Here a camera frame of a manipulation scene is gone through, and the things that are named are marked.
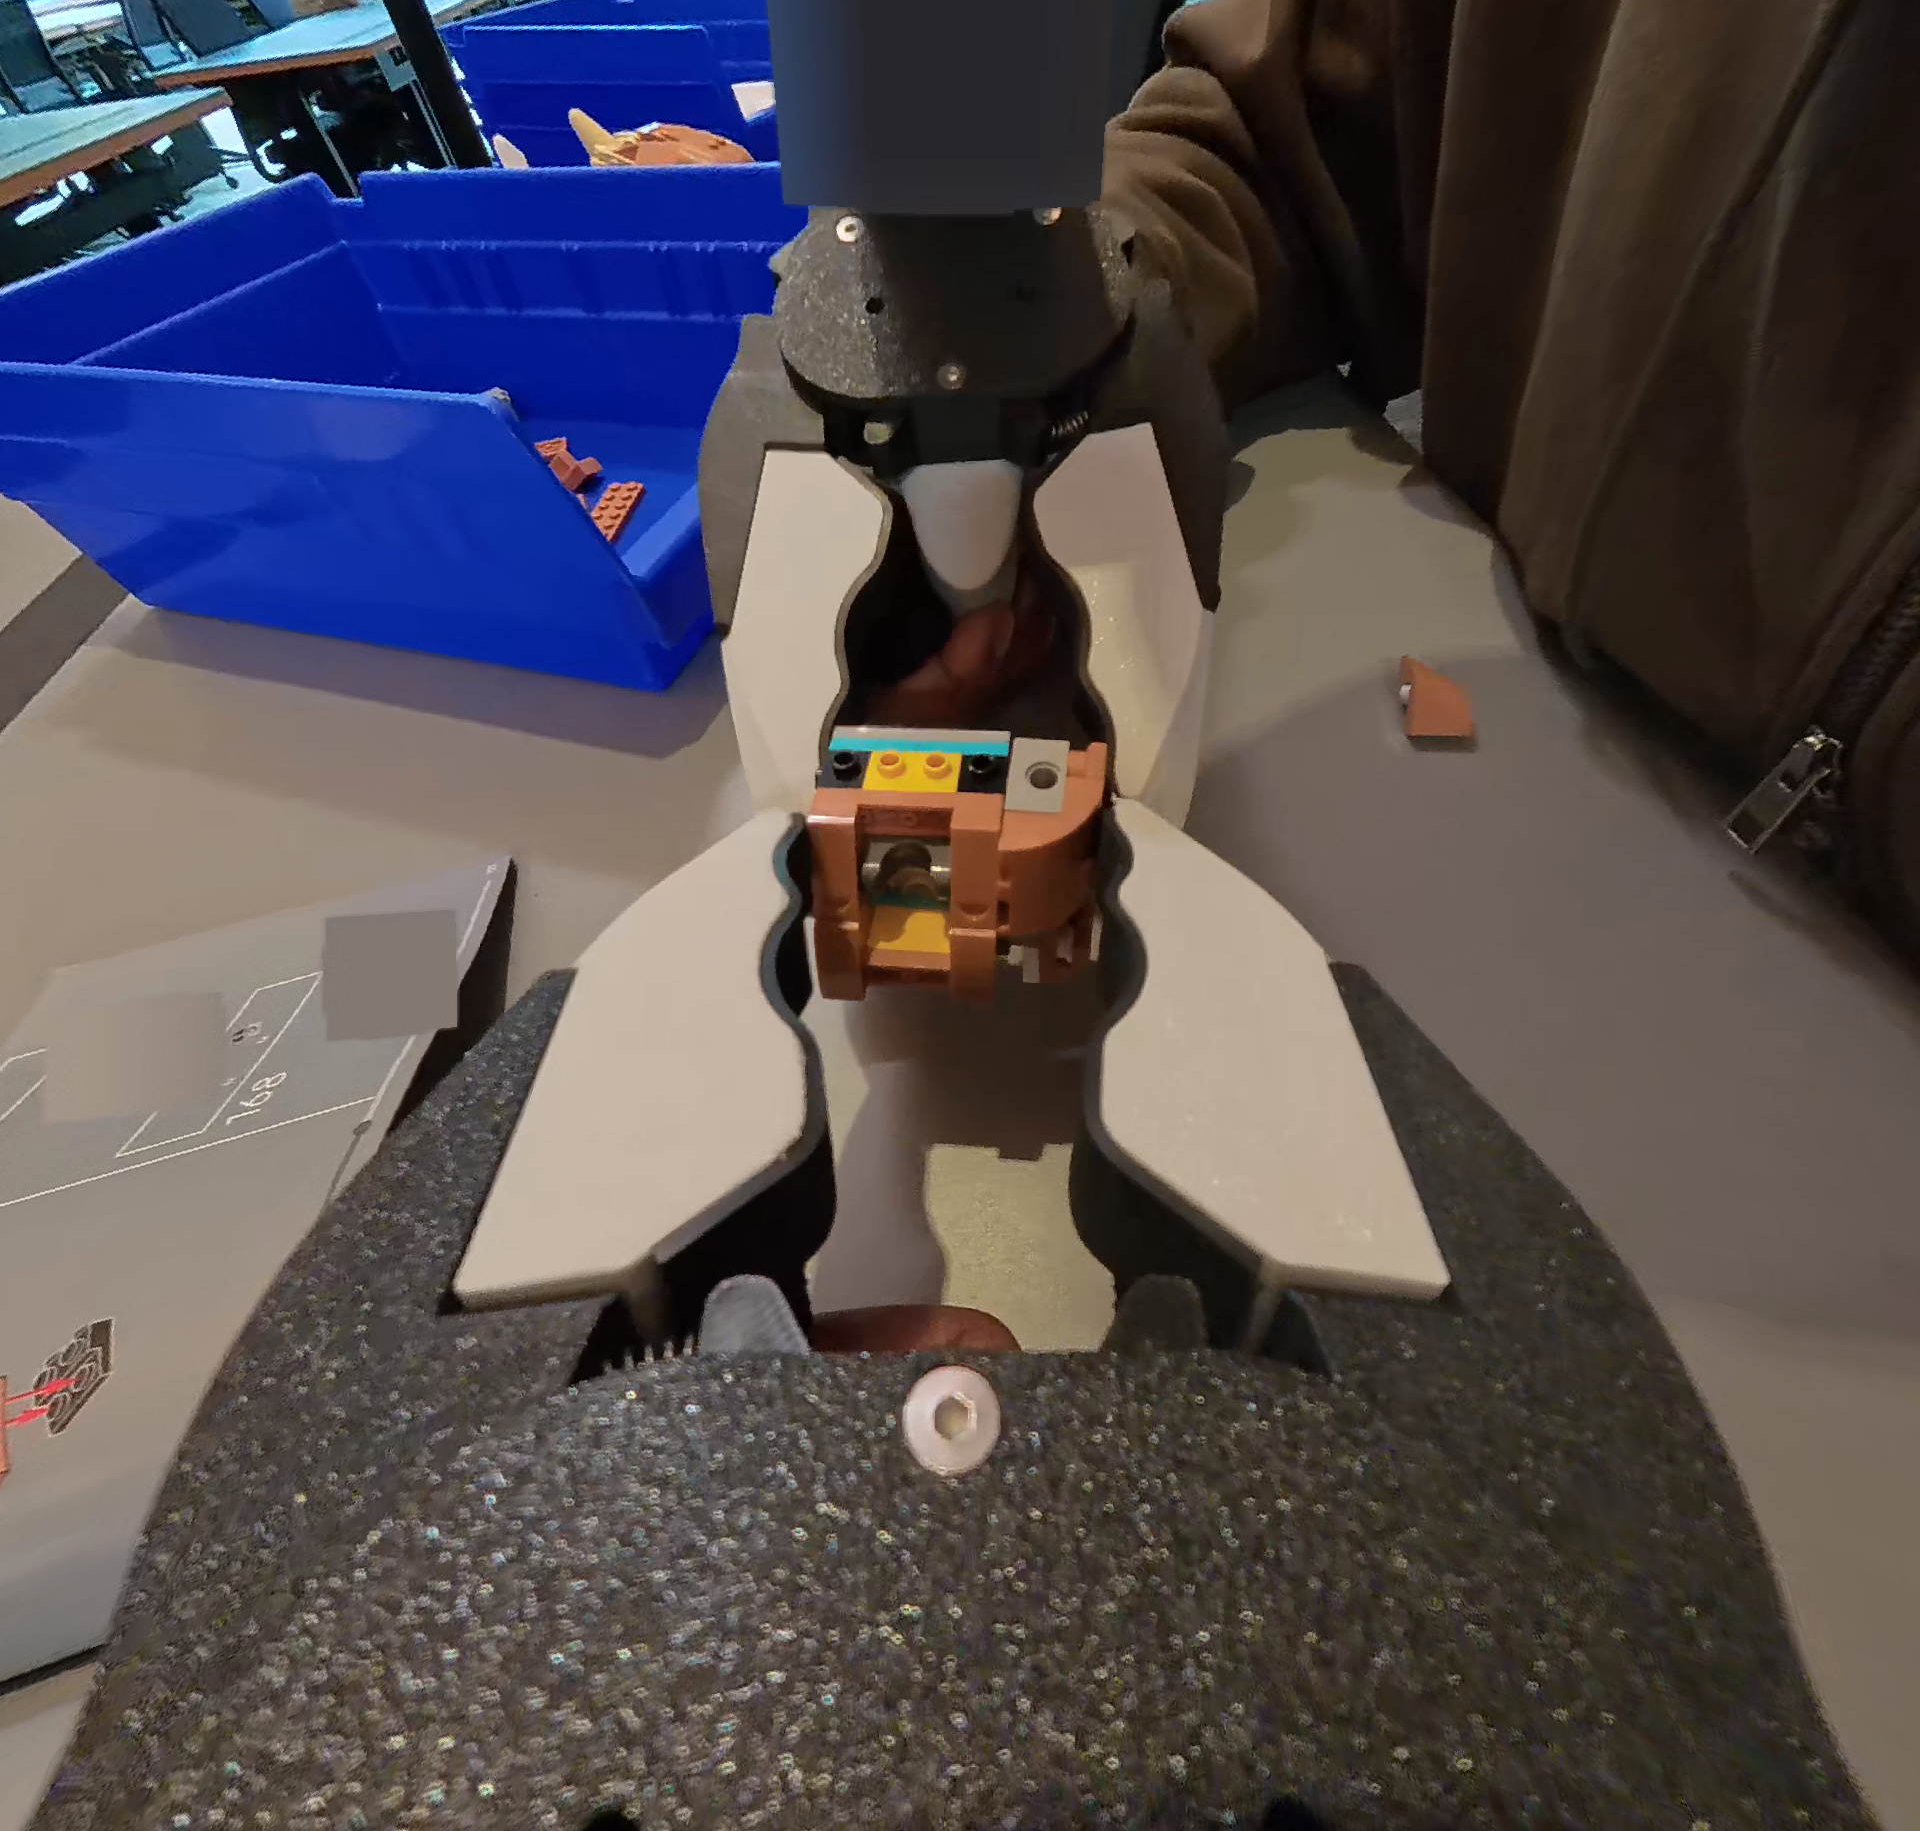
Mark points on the brown background desk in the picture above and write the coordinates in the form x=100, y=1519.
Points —
x=374, y=19
x=92, y=137

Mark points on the grey instruction booklet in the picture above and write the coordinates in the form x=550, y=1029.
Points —
x=176, y=1188

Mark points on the colourful toy brick build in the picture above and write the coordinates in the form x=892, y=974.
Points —
x=1024, y=840

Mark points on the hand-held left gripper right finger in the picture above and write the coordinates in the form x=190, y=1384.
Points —
x=1261, y=1110

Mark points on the person's right hand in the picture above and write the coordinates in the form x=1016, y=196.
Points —
x=978, y=658

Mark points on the brown brick figure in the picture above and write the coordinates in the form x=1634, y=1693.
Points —
x=674, y=142

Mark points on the pile of loose bricks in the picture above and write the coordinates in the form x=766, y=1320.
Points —
x=615, y=499

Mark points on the person's left hand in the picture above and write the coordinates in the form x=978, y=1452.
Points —
x=914, y=1331

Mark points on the grey desk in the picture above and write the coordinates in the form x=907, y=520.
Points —
x=1500, y=958

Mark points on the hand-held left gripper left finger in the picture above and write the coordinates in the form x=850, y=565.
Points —
x=646, y=1097

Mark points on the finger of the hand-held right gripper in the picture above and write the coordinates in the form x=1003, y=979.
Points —
x=791, y=619
x=1158, y=631

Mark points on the small brown slope brick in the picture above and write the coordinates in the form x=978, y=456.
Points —
x=1441, y=706

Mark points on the person's brown jacket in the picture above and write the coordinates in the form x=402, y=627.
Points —
x=1680, y=358

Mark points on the person's right forearm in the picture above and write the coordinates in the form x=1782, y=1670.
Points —
x=1278, y=137

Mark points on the blue plastic bin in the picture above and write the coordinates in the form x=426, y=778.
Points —
x=225, y=484
x=604, y=60

